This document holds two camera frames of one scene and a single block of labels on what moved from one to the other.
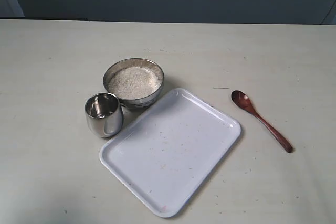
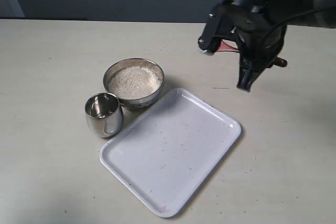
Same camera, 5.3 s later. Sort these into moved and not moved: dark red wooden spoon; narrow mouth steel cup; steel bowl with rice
Moved: dark red wooden spoon
Not moved: steel bowl with rice; narrow mouth steel cup
